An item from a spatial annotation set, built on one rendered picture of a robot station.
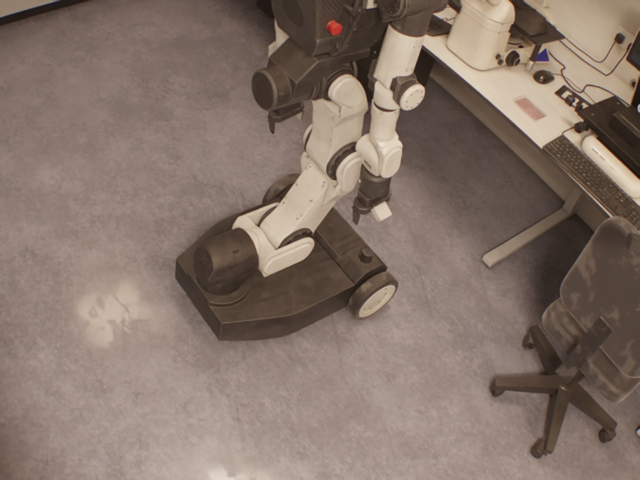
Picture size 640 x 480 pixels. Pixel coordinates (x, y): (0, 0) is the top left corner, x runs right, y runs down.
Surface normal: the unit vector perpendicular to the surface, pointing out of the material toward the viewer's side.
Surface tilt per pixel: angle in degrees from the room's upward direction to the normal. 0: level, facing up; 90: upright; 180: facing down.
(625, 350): 90
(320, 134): 100
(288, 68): 45
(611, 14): 90
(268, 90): 90
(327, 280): 0
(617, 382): 0
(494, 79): 0
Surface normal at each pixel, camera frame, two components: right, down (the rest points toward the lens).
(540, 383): 0.04, -0.68
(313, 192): -0.59, -0.04
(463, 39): -0.79, 0.35
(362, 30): 0.53, 0.78
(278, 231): -0.43, -0.22
